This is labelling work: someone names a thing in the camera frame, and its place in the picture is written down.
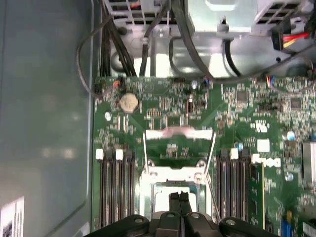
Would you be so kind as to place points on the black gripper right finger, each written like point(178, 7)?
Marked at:
point(187, 222)

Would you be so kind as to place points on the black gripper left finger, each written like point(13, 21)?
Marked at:
point(175, 222)

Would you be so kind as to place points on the silver CPU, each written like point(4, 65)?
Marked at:
point(163, 197)

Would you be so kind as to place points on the metal socket cover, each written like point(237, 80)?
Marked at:
point(158, 134)

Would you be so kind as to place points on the CPU socket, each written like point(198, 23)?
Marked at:
point(151, 197)

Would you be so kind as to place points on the green RAM stick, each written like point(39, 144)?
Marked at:
point(256, 197)

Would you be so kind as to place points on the white square sticker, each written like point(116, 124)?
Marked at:
point(263, 145)

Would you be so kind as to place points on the green motherboard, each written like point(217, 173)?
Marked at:
point(172, 111)

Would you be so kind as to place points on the coin cell battery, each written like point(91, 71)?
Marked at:
point(129, 102)

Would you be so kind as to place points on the silver chipset heat sink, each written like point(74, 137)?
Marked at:
point(309, 163)

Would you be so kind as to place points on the white sticker label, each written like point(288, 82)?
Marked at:
point(12, 219)

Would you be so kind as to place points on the silver drive cage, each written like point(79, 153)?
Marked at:
point(209, 49)

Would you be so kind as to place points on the grey open PC case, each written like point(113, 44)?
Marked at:
point(44, 98)

